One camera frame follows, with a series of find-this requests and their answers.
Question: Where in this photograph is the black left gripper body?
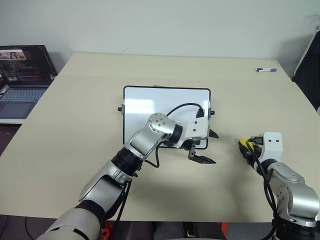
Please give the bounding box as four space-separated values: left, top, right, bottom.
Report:
181 137 201 151

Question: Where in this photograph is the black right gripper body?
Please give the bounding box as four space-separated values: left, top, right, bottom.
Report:
246 144 263 169

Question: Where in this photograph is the yellow whiteboard eraser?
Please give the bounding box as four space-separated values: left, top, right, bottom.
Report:
237 138 251 149

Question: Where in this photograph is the black framed small whiteboard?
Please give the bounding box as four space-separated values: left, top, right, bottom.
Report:
117 85 216 150

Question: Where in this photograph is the dark rounded shape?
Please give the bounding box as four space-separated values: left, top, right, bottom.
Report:
129 221 198 240

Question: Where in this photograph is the black panel white edge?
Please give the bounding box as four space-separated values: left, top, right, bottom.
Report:
291 31 320 112

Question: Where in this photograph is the open grey laptop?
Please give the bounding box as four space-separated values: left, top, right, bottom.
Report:
0 44 58 120

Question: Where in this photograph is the white side desk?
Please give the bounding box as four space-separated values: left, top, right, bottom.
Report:
0 117 26 125

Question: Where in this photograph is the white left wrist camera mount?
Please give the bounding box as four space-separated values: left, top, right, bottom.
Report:
183 115 210 148

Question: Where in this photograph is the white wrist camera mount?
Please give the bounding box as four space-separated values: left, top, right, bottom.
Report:
183 115 210 148
258 131 283 163

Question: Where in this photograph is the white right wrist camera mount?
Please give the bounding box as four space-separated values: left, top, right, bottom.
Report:
258 131 283 163

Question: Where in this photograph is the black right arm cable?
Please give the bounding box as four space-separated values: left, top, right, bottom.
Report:
246 134 280 240

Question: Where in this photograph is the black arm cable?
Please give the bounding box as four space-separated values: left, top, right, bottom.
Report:
246 134 280 240
109 103 206 226

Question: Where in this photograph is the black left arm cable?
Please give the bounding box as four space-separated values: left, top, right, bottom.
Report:
109 103 206 226

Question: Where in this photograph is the red frame part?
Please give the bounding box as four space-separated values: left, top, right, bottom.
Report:
219 221 230 240
101 221 114 240

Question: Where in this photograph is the thin black floor cable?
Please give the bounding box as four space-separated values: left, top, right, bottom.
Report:
0 215 32 238

